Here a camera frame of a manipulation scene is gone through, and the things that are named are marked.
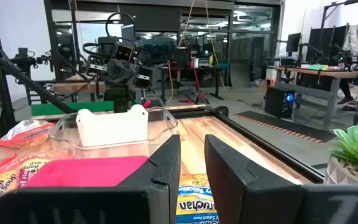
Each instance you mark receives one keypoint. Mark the black floor mat striped edge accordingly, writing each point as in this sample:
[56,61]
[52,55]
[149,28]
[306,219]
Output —
[278,124]

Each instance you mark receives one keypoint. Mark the green floor mat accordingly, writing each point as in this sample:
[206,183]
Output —
[73,108]

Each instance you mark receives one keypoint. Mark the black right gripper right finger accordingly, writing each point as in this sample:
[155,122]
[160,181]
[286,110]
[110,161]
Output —
[244,193]

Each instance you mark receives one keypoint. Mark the wooden desk with grey legs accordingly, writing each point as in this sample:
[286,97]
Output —
[322,74]

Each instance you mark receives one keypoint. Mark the small red object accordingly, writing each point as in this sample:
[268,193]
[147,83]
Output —
[146,104]

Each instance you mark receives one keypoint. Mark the blue soy sauce ramen package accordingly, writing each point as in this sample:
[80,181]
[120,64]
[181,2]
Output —
[194,202]

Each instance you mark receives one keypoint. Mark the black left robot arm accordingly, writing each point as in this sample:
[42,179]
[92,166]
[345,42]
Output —
[121,99]

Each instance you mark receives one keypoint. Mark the wooden workbench top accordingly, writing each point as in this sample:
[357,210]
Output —
[73,86]

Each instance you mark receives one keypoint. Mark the white cup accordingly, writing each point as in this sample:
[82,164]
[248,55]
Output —
[195,62]

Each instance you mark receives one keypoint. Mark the pink plastic bin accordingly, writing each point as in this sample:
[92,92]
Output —
[82,171]

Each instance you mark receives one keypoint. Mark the black standing desk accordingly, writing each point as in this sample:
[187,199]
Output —
[204,68]

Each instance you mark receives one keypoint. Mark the red broom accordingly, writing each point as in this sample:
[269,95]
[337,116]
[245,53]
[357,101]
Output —
[198,78]

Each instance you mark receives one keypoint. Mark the clear plastic bin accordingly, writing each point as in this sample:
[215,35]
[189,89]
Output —
[162,124]

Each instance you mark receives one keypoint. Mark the black computer tower blue light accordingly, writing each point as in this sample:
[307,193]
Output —
[275,102]

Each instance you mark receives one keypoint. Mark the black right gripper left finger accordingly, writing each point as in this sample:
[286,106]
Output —
[154,193]

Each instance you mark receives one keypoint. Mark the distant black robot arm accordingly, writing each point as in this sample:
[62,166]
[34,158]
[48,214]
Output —
[23,59]
[340,57]

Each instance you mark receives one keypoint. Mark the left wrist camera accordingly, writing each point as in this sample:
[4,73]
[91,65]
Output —
[123,52]

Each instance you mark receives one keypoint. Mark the green and yellow box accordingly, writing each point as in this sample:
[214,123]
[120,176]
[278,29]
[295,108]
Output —
[317,67]

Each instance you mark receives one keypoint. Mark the black computer monitor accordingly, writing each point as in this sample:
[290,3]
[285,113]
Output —
[128,32]
[340,37]
[293,42]
[320,43]

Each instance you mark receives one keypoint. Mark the roast beef ramen package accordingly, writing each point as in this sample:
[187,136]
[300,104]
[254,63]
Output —
[2,189]

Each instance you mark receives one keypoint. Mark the orange chicken ramen package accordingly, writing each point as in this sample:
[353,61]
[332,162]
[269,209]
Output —
[26,140]

